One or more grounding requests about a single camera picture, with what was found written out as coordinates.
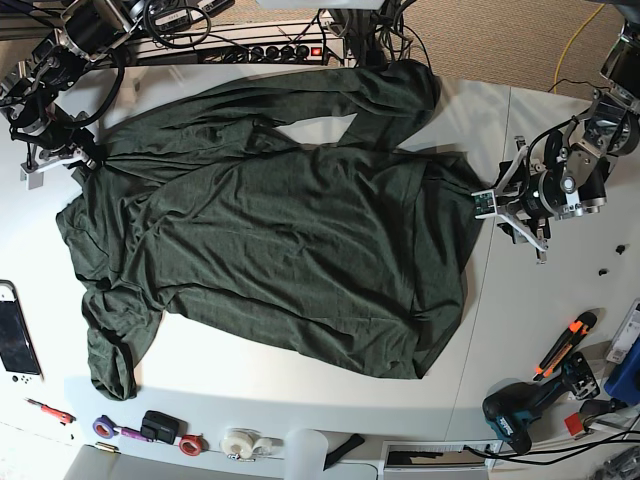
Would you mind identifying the clear tape dispenser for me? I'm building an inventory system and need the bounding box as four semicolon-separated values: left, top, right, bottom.
219;429;284;461

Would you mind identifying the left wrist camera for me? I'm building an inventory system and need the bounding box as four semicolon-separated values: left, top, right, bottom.
472;189;499;220

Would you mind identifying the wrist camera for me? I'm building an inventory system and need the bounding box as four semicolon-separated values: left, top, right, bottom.
472;189;499;220
20;165;44;191

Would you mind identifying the yellow cable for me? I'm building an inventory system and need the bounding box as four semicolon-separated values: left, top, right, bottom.
553;0;610;94

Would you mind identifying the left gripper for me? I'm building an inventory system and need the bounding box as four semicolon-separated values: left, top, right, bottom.
496;135;555;248

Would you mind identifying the blue box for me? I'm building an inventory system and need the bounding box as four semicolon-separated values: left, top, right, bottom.
604;341;640;406

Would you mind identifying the black action camera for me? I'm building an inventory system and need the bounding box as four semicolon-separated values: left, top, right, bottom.
140;410;180;445

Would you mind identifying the white handheld game console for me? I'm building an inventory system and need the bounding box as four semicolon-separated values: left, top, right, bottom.
1;280;42;385

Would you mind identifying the dark green t-shirt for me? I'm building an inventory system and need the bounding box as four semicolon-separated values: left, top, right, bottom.
56;60;481;401

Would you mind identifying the white paper roll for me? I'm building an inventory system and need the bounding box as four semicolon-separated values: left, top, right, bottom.
284;429;328;480

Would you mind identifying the orange black utility knife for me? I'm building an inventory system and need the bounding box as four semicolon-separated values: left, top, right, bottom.
532;311;597;382

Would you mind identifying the teal black power drill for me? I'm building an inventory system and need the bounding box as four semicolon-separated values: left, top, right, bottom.
482;352;600;455

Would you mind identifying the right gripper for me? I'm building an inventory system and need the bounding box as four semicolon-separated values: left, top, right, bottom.
22;122;105;173

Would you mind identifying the red screwdriver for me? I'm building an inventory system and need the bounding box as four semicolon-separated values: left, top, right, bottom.
25;398;76;426

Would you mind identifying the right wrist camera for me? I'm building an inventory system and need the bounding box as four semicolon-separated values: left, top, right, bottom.
20;165;44;191

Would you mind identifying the black power strip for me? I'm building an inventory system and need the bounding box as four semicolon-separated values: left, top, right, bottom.
198;44;340;66

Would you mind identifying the red tape roll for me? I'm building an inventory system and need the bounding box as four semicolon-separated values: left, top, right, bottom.
178;435;205;457

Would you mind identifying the purple tape roll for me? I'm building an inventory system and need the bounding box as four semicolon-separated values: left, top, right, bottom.
92;415;117;439

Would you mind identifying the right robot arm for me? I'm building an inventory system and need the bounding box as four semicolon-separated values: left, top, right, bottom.
1;1;212;179

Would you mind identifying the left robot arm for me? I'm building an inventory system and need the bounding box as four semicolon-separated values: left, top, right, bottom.
473;1;639;264

